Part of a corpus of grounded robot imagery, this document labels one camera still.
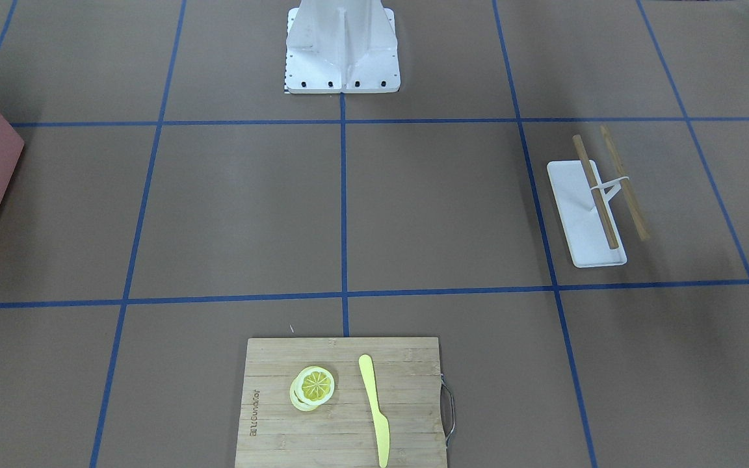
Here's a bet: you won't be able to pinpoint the yellow lemon slices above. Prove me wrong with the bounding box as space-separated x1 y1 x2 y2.
289 365 335 411

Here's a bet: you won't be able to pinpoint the bamboo cutting board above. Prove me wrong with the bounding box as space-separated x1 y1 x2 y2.
234 337 448 467

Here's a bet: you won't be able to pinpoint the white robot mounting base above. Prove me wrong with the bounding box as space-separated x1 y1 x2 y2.
283 1 401 94

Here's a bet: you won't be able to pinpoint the yellow plastic knife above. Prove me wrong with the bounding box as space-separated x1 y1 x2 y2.
358 354 391 467

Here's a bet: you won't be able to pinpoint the white rectangular tray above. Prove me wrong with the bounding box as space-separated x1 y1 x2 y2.
547 160 627 268

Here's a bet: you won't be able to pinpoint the wooden rack rod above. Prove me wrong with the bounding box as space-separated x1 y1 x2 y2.
599 124 651 242
572 135 619 250

